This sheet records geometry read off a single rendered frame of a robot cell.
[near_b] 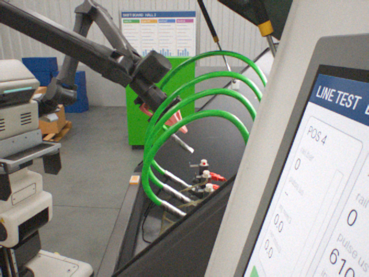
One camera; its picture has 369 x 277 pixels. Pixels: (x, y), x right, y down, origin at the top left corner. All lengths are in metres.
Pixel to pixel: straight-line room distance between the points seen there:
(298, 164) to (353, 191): 0.08
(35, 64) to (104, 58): 6.67
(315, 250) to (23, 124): 1.25
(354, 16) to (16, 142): 1.22
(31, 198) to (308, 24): 1.31
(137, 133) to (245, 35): 4.00
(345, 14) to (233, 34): 6.99
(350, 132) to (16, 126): 1.25
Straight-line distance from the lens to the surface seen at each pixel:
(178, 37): 7.28
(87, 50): 0.82
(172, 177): 0.79
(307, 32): 0.39
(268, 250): 0.33
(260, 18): 0.50
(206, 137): 1.17
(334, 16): 0.34
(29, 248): 1.94
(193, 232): 0.56
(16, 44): 8.75
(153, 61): 0.80
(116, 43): 1.17
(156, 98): 0.82
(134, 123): 4.26
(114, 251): 0.81
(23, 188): 1.43
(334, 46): 0.31
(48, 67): 7.33
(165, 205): 0.64
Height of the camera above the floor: 1.43
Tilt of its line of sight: 17 degrees down
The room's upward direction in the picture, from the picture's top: straight up
